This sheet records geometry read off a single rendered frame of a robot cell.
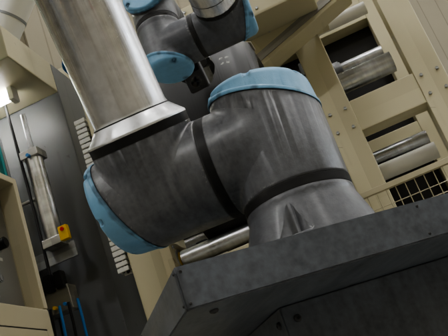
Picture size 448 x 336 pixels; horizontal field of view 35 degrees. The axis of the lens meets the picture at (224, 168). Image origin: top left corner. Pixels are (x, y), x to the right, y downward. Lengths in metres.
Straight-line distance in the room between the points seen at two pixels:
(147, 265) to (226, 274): 1.28
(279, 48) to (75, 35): 1.49
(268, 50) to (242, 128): 1.49
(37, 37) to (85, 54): 5.15
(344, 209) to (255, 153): 0.14
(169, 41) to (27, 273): 0.79
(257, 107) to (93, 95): 0.22
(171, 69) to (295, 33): 1.09
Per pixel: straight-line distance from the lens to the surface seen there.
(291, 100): 0.94
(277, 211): 0.88
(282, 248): 0.65
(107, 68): 0.97
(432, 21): 7.41
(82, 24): 0.97
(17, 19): 2.77
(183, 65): 1.37
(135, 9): 1.43
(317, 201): 0.87
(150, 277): 1.89
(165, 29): 1.39
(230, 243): 1.76
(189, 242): 2.29
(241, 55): 1.82
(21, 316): 1.75
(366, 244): 0.68
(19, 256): 1.91
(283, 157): 0.90
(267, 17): 2.36
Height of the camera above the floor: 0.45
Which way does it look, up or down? 20 degrees up
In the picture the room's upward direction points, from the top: 20 degrees counter-clockwise
